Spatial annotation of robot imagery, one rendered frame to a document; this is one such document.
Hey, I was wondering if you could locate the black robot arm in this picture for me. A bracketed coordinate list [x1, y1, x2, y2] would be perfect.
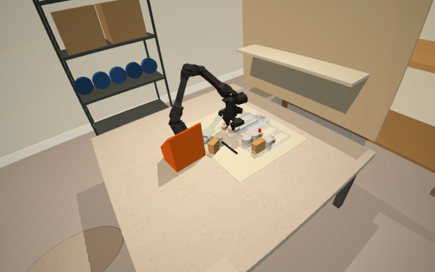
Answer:
[168, 63, 248, 135]

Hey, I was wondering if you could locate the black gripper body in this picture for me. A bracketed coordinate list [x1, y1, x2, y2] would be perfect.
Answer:
[218, 107, 244, 127]

